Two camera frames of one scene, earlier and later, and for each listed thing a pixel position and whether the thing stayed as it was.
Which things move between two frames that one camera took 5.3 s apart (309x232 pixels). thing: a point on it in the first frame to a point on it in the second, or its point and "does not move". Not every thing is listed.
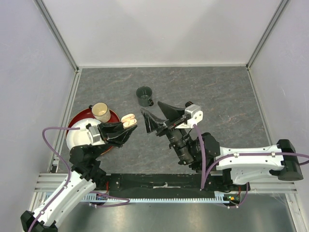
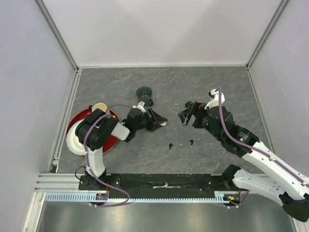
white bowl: (77, 137) does not move
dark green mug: (143, 94) does not move
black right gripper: (152, 123) to (199, 111)
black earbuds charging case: (189, 104) does not move
